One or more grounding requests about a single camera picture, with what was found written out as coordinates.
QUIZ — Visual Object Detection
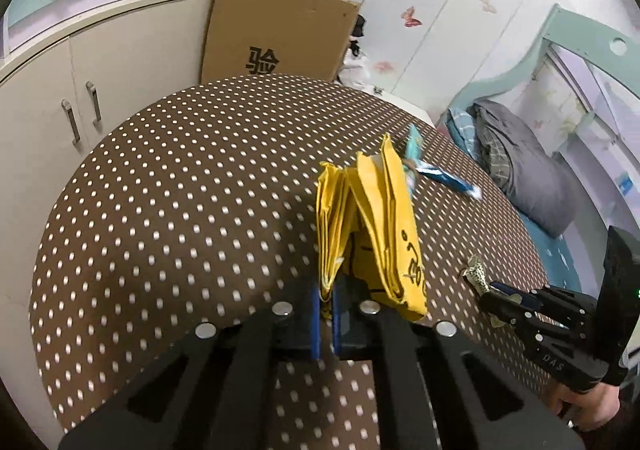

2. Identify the black bag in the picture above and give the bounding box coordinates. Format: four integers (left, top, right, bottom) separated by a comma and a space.
349, 15, 366, 57

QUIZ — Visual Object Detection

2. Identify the pink butterfly sticker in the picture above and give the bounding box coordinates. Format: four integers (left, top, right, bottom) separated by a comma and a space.
401, 6, 422, 28

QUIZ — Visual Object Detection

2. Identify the large cardboard box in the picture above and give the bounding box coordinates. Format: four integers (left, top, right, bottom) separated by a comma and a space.
200, 0, 359, 83

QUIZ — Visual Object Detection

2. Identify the white bed frame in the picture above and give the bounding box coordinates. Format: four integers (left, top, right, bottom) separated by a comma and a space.
442, 5, 639, 295

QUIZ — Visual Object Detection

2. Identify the yellow bag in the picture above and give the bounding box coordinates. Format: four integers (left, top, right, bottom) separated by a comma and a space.
316, 135, 427, 321

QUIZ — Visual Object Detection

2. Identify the folded grey quilt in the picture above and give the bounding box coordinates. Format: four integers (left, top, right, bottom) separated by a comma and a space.
468, 99, 577, 238

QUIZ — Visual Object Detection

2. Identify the white base cabinet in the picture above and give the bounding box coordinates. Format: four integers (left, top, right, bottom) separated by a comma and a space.
1, 0, 213, 447

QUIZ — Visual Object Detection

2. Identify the brown polka dot tablecloth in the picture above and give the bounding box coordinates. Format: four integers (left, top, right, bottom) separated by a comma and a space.
29, 74, 548, 449

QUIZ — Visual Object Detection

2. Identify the person's right hand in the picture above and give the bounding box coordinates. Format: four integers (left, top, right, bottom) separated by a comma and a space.
544, 378, 620, 432

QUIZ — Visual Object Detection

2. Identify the teal snack wrapper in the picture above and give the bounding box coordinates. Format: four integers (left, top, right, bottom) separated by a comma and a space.
402, 124, 423, 195

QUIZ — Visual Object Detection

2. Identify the white plastic bag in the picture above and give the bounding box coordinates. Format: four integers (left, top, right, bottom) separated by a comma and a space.
337, 48, 371, 91

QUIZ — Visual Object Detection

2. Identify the blue snack wrapper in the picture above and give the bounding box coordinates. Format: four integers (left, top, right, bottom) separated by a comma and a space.
416, 160, 482, 201

